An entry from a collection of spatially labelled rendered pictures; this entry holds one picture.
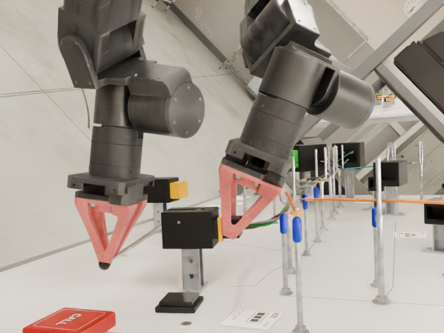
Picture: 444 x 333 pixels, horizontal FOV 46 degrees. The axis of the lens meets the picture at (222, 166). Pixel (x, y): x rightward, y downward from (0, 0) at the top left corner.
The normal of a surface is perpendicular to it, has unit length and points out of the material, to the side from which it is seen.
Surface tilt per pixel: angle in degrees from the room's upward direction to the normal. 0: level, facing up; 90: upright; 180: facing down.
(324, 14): 90
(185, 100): 51
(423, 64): 90
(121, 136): 67
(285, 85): 83
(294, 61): 86
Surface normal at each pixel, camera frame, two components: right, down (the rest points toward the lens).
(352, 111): 0.29, 0.62
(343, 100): 0.43, 0.36
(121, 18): 0.79, 0.56
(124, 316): -0.04, -1.00
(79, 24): -0.55, 0.51
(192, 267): -0.18, 0.06
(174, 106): 0.80, 0.14
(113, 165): 0.19, 0.11
